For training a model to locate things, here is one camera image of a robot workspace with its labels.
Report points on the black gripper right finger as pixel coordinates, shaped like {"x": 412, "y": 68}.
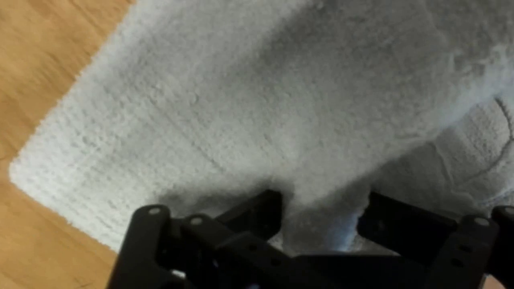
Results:
{"x": 467, "y": 251}

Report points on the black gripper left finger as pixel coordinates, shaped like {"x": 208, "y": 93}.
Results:
{"x": 155, "y": 251}

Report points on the white terry towel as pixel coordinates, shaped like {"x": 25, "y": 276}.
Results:
{"x": 268, "y": 106}

